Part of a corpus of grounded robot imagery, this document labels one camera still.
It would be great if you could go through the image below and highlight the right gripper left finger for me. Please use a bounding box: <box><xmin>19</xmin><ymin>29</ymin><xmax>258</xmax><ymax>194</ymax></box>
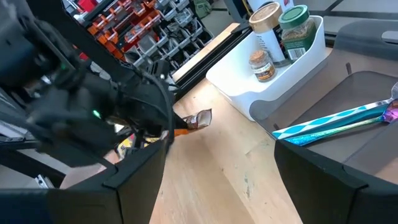
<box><xmin>60</xmin><ymin>139</ymin><xmax>169</xmax><ymax>224</ymax></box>

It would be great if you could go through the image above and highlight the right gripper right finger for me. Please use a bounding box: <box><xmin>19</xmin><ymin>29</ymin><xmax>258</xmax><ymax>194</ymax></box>
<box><xmin>274</xmin><ymin>139</ymin><xmax>398</xmax><ymax>224</ymax></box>

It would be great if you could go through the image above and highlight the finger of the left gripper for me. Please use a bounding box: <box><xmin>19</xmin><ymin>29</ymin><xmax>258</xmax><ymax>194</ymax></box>
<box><xmin>172</xmin><ymin>113</ymin><xmax>189</xmax><ymax>131</ymax></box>

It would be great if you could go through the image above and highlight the brown snack packet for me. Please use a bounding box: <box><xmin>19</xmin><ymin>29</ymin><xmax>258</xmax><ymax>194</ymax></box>
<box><xmin>183</xmin><ymin>108</ymin><xmax>213</xmax><ymax>131</ymax></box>

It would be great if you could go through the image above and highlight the silver spoon patterned handle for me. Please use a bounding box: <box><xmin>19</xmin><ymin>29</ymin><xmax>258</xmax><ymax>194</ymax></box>
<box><xmin>272</xmin><ymin>82</ymin><xmax>398</xmax><ymax>140</ymax></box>

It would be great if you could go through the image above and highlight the saffron jar cork lid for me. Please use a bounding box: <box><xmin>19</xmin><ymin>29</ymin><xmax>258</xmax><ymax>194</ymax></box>
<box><xmin>248</xmin><ymin>49</ymin><xmax>277</xmax><ymax>83</ymax></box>

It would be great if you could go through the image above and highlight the purple iridescent spoon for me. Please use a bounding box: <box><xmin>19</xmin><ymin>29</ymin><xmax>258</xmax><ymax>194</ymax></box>
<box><xmin>284</xmin><ymin>99</ymin><xmax>398</xmax><ymax>147</ymax></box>

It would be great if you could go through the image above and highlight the tan-lidded seasoning jar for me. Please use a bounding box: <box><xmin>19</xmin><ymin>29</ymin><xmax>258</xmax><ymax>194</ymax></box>
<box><xmin>248</xmin><ymin>1</ymin><xmax>292</xmax><ymax>68</ymax></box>

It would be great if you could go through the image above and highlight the green-lidded spice jar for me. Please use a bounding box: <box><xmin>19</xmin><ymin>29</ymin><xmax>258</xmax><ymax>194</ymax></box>
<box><xmin>278</xmin><ymin>4</ymin><xmax>318</xmax><ymax>62</ymax></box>

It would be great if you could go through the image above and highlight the small parts bin rack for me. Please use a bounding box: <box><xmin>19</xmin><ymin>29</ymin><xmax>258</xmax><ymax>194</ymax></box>
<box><xmin>86</xmin><ymin>0</ymin><xmax>215</xmax><ymax>68</ymax></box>

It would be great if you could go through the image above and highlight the white plastic bin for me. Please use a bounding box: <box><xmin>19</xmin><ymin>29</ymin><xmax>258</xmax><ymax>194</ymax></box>
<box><xmin>205</xmin><ymin>15</ymin><xmax>329</xmax><ymax>121</ymax></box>

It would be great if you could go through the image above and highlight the grey plastic bin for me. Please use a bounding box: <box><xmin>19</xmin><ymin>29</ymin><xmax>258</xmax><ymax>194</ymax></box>
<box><xmin>250</xmin><ymin>19</ymin><xmax>398</xmax><ymax>187</ymax></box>

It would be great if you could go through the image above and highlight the white metal bracket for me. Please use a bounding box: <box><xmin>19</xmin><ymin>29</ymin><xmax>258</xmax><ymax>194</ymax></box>
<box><xmin>34</xmin><ymin>174</ymin><xmax>55</xmax><ymax>189</ymax></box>

